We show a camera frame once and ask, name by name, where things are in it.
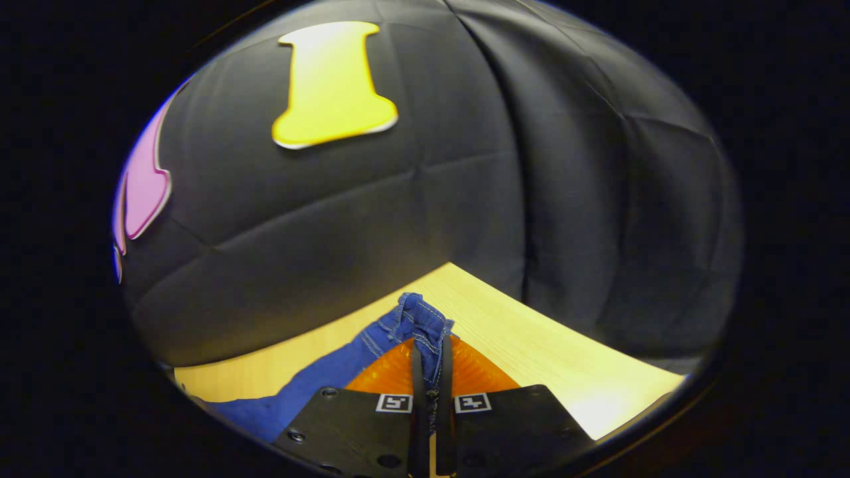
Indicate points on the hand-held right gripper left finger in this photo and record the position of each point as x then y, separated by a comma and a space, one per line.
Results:
352, 431

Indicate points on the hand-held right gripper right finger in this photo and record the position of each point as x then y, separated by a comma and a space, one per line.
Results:
511, 431

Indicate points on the blue jeans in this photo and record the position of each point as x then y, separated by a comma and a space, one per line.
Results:
332, 375

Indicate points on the black backdrop cloth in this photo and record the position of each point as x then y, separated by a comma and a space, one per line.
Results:
465, 199

